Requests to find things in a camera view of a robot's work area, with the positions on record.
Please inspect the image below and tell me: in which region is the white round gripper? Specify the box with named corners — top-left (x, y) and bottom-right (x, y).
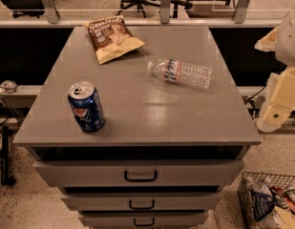
top-left (254, 27), bottom-right (295, 133)

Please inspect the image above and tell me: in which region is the clear plastic water bottle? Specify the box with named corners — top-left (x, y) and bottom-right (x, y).
top-left (147, 59), bottom-right (213, 90)

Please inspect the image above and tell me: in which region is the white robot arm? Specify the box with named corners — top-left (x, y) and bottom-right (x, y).
top-left (254, 7), bottom-right (295, 133)

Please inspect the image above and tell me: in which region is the top grey drawer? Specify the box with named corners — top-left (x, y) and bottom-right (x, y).
top-left (33, 159), bottom-right (244, 187)

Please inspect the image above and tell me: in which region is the grey drawer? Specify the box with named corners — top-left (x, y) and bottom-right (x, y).
top-left (78, 211), bottom-right (208, 227)
top-left (33, 159), bottom-right (244, 187)
top-left (62, 192), bottom-right (221, 212)

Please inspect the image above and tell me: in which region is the blue snack bag in basket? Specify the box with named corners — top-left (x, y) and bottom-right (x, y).
top-left (251, 191), bottom-right (276, 221)

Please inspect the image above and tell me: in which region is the red snack bag in basket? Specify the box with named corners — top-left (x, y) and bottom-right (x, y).
top-left (270, 186), bottom-right (295, 215)

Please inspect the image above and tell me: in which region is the grey drawer cabinet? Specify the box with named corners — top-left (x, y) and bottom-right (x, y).
top-left (12, 25), bottom-right (262, 229)

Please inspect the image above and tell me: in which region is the middle grey drawer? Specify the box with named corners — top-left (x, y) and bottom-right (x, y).
top-left (62, 192), bottom-right (221, 212)

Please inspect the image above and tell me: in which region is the black office chair centre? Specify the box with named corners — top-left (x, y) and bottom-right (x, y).
top-left (117, 0), bottom-right (160, 18)

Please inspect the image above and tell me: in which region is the bottom grey drawer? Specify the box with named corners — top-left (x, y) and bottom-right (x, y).
top-left (78, 211), bottom-right (208, 227)

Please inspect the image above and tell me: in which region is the brown and yellow chip bag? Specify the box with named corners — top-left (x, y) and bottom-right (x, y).
top-left (84, 15), bottom-right (145, 65)

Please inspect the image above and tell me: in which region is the blue Pepsi soda can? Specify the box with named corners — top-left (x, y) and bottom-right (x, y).
top-left (68, 81), bottom-right (105, 132)

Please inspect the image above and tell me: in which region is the black metal stand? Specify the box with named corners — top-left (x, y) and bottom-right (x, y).
top-left (1, 126), bottom-right (16, 186)

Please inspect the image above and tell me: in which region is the black cable right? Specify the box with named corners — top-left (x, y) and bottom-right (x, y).
top-left (243, 85), bottom-right (268, 119)

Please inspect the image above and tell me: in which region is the wire basket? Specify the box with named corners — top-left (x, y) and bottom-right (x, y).
top-left (238, 172), bottom-right (295, 229)

